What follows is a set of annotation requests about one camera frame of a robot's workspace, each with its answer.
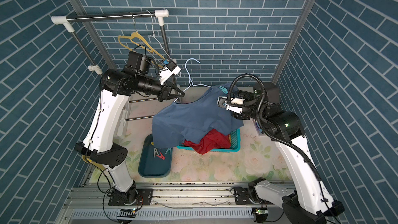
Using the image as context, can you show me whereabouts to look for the grey clothespin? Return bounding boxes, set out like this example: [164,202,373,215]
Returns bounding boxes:
[153,148,160,157]

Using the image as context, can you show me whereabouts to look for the light blue wire hanger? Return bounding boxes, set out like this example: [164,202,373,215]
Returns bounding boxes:
[173,58,211,104]

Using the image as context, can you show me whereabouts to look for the rainbow marker pack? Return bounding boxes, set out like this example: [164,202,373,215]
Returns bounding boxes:
[254,120,264,136]

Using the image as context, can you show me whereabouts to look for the blue grey t-shirt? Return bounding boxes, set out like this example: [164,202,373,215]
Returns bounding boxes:
[152,86,244,149]

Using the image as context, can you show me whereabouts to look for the red t-shirt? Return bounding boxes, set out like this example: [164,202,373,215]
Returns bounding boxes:
[182,129,231,155]

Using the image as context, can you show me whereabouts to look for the yellow bowl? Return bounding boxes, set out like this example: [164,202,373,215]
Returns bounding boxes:
[81,155,95,166]

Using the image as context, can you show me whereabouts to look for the teal plastic basket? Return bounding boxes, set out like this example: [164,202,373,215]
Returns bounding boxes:
[177,129,240,152]

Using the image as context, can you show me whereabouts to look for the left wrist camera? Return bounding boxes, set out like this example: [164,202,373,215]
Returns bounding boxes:
[159,59,181,85]

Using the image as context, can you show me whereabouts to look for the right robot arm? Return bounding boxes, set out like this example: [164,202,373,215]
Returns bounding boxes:
[218,73,345,224]

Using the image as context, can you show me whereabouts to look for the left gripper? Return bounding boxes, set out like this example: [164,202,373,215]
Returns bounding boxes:
[136,76,185,102]

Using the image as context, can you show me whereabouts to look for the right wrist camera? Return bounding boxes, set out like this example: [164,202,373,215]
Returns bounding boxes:
[217,96,245,113]

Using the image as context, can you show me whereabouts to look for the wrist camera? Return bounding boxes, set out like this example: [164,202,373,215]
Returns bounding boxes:
[159,59,181,85]
[217,96,245,113]

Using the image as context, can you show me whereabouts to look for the metal clothes rack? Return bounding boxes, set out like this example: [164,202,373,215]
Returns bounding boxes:
[51,9,176,117]

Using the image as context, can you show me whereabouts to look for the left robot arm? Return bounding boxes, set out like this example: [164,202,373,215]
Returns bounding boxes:
[75,51,184,205]

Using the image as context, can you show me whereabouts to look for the dark teal tray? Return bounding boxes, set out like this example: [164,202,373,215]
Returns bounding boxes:
[138,134,173,178]

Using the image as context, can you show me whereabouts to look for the yellow plastic hanger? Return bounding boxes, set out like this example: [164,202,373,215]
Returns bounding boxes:
[117,13,169,63]

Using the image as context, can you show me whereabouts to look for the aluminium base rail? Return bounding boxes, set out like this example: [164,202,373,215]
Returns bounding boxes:
[54,183,330,224]

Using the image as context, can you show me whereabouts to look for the red clothespin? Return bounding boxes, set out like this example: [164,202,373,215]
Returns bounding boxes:
[156,151,165,160]

